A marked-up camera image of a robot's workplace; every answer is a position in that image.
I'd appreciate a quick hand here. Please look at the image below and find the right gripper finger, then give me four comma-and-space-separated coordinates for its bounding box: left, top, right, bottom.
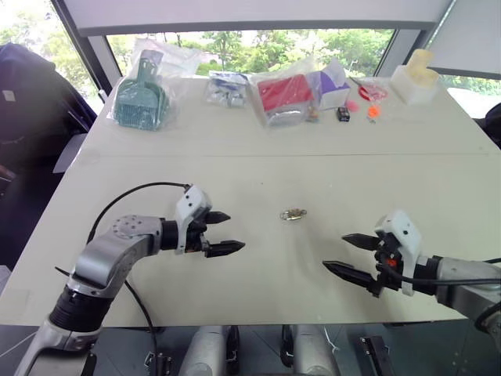
341, 233, 380, 252
321, 261, 378, 295

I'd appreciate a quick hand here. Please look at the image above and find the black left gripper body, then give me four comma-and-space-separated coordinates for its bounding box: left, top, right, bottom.
186, 208, 214, 256

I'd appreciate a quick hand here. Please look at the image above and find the dark rounded object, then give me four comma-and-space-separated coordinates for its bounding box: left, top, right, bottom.
471, 101, 501, 150

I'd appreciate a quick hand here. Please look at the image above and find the black strap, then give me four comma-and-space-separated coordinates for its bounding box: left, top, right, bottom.
280, 324, 295, 368

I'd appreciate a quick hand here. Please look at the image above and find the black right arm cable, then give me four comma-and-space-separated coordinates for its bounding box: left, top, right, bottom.
381, 257, 501, 285

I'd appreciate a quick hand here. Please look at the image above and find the grey flat panel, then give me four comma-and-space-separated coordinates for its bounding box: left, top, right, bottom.
52, 132, 89, 174

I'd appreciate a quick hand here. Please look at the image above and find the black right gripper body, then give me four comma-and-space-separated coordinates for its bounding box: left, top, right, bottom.
373, 232, 405, 299

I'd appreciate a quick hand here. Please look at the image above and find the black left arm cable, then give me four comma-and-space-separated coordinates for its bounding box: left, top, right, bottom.
85, 181, 193, 376

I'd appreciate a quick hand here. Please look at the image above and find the white foam block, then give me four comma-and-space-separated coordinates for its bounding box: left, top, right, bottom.
389, 64, 440, 107

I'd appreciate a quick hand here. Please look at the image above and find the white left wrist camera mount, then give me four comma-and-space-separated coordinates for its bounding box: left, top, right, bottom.
174, 185, 213, 256

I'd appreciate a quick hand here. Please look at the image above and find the red box in plastic bag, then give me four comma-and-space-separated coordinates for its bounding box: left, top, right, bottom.
250, 62, 324, 128

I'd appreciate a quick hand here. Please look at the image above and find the yellowish foam piece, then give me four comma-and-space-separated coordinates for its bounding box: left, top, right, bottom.
405, 49, 438, 88

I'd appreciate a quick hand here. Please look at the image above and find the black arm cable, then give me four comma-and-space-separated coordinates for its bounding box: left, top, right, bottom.
381, 257, 501, 285
85, 181, 193, 376

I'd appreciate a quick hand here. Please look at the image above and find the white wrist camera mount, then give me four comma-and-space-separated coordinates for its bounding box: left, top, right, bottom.
373, 210, 424, 296
174, 185, 213, 256

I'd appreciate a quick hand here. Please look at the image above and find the bag of blue white packets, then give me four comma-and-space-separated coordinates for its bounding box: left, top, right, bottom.
205, 70, 251, 109

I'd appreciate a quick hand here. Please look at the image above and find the purple and white carton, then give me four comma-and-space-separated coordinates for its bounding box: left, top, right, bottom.
311, 58, 352, 111

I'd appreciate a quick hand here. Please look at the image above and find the black metal bracket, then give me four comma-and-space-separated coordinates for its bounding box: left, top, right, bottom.
357, 335, 397, 376
143, 351, 174, 376

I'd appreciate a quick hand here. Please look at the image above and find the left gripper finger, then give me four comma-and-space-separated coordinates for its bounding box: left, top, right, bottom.
204, 240, 247, 259
205, 210, 232, 226

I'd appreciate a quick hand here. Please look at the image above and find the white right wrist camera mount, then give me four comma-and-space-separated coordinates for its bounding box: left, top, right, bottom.
373, 210, 424, 296

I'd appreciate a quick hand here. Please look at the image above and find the green dustpan in plastic bag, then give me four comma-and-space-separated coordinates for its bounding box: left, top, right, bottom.
107, 49, 178, 132

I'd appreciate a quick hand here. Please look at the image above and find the silver rounded robot leg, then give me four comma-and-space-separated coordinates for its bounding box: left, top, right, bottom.
291, 324, 340, 376
178, 325, 232, 376

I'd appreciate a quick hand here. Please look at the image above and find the dark blue jacket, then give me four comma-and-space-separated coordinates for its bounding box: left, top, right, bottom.
0, 42, 99, 157

